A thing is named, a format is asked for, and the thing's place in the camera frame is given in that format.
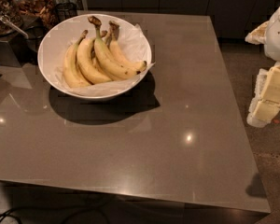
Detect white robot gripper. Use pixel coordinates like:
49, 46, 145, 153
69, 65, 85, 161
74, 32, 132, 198
245, 7, 280, 128

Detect middle hidden yellow banana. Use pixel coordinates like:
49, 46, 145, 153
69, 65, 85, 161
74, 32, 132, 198
94, 30, 120, 80

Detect white ceramic bowl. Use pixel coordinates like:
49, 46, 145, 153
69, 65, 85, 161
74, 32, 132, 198
36, 13, 153, 101

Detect glass jar of snacks right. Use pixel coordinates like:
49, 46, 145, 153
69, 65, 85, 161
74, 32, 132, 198
16, 0, 58, 29

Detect black wire basket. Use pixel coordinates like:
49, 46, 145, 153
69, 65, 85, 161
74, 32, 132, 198
55, 2, 77, 21

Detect metal scoop handle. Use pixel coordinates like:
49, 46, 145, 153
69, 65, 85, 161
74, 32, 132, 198
0, 15, 29, 39

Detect black cables on floor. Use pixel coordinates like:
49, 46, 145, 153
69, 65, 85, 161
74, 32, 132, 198
0, 199, 116, 224

